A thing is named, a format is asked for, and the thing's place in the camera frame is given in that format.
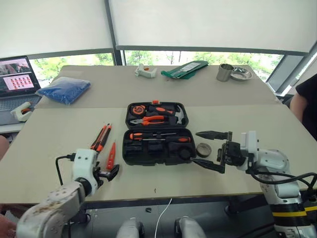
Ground red voltage tester pen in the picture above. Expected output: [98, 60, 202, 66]
[106, 141, 117, 171]

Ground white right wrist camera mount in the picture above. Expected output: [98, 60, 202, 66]
[240, 130, 260, 156]

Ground blue bag of pellets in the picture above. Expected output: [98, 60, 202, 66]
[35, 76, 92, 106]

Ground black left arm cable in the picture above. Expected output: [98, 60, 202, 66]
[55, 153, 76, 186]

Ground orange handled pliers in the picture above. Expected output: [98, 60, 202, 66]
[129, 115, 166, 127]

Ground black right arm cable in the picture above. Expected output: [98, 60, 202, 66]
[249, 168, 317, 195]

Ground person in black shirt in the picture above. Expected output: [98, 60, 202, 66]
[289, 72, 317, 142]

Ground thin white cable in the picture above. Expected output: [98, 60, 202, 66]
[154, 197, 173, 238]

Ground black round tape roll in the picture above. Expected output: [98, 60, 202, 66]
[179, 148, 192, 160]

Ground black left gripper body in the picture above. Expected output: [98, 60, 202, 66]
[93, 166, 111, 190]

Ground grey rounded shape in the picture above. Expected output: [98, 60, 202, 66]
[115, 217, 146, 238]
[174, 216, 207, 238]

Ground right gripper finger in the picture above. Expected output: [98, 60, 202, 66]
[190, 158, 226, 174]
[195, 130, 228, 141]

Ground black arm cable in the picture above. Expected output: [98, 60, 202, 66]
[55, 153, 76, 186]
[249, 168, 317, 195]

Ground round grey metal tin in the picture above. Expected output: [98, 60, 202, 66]
[195, 142, 212, 158]

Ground bare-skinned bystander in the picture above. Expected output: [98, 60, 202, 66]
[0, 135, 18, 238]

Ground black plastic tool case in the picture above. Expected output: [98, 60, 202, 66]
[122, 100, 198, 167]

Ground green flat packet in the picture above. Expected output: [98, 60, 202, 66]
[160, 60, 209, 81]

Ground white roller blind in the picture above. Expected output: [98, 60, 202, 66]
[108, 0, 317, 56]
[0, 0, 115, 60]

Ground orange black utility knife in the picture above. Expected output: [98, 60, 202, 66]
[148, 105, 174, 116]

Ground shallow steel dish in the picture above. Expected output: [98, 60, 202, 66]
[230, 66, 254, 81]

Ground white glue gun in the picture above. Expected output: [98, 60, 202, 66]
[134, 63, 158, 78]
[10, 101, 34, 122]

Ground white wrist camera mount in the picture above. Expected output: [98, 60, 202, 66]
[240, 130, 260, 156]
[71, 148, 100, 192]

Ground black table leg base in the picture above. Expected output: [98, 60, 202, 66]
[224, 197, 249, 215]

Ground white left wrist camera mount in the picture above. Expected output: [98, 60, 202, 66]
[71, 148, 100, 192]

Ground steel claw hammer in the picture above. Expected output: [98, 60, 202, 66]
[169, 104, 187, 125]

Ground orange black tape measure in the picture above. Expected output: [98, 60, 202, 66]
[131, 105, 147, 116]

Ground steel cup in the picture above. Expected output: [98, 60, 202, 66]
[216, 63, 235, 82]

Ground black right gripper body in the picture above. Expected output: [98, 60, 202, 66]
[216, 131, 249, 174]

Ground open grey laptop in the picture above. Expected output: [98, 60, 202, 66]
[0, 56, 43, 126]

